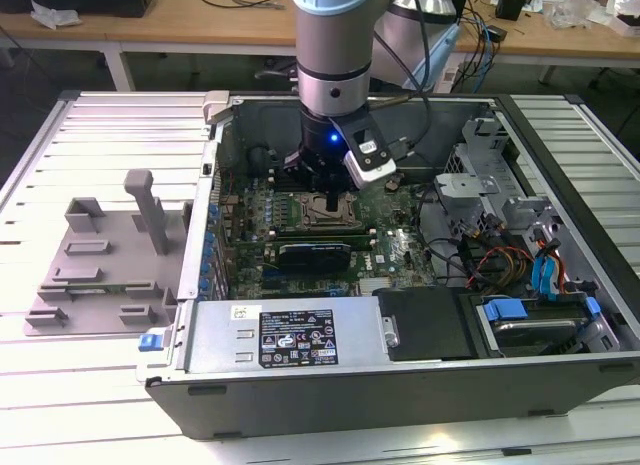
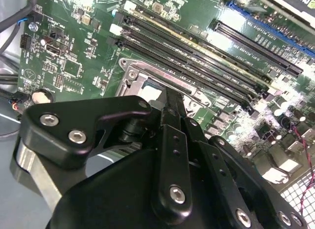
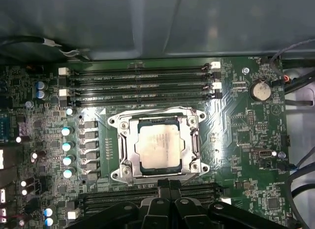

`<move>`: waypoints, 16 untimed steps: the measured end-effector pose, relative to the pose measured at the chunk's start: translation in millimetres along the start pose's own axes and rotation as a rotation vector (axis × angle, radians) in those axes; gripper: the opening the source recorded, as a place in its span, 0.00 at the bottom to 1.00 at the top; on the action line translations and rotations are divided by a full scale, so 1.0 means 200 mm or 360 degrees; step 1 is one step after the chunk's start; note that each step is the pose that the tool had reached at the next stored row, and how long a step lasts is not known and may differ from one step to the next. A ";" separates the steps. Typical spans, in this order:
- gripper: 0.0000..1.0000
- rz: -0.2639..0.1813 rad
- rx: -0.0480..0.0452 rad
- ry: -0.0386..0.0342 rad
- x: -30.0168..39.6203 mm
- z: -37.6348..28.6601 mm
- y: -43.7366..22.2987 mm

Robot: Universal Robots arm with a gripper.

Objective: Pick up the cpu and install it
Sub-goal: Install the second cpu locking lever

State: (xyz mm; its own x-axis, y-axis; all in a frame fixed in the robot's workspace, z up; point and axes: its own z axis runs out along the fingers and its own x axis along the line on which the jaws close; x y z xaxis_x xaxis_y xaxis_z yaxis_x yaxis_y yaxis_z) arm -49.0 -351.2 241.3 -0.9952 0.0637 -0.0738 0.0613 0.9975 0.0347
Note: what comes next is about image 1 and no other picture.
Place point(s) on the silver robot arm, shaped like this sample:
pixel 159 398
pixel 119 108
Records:
pixel 332 40

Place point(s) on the CPU socket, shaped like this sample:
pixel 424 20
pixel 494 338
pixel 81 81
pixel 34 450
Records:
pixel 300 220

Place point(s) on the black RAM slot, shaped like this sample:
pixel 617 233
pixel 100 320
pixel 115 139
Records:
pixel 320 233
pixel 320 229

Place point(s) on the round coin battery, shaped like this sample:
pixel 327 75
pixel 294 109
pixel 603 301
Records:
pixel 394 185

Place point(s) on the black graphics card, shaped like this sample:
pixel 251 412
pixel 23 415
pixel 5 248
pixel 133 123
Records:
pixel 312 257

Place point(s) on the green motherboard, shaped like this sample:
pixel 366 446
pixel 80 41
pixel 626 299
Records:
pixel 400 240

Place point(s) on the silver chipset heatsink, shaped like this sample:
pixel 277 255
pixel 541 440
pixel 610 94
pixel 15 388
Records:
pixel 377 284

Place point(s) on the wooden desk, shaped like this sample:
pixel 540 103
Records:
pixel 200 27

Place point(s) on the black plastic cover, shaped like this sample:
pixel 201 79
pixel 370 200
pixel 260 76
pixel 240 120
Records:
pixel 425 325

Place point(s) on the silver power supply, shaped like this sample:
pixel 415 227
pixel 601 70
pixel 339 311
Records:
pixel 220 335

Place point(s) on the black tower box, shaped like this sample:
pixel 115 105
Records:
pixel 462 5

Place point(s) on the black power adapter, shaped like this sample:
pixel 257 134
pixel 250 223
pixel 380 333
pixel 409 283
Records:
pixel 496 34

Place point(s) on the gray parts rack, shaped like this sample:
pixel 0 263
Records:
pixel 125 265

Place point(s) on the small black box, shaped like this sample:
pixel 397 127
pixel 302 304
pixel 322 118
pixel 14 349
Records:
pixel 510 6

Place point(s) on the blue case latch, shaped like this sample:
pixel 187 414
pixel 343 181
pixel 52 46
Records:
pixel 150 343

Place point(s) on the black silver PC case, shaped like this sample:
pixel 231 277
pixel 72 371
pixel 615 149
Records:
pixel 350 410

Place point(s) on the hard disk in blue carrier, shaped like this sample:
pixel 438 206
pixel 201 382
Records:
pixel 537 335

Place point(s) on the clear plastic bags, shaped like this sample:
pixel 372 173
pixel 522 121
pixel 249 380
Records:
pixel 575 7

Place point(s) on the crumpled white paper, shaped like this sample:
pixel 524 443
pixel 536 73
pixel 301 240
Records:
pixel 52 16

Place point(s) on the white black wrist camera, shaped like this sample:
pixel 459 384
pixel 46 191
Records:
pixel 372 172

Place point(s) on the silver drive bracket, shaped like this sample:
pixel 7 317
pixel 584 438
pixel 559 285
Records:
pixel 465 185

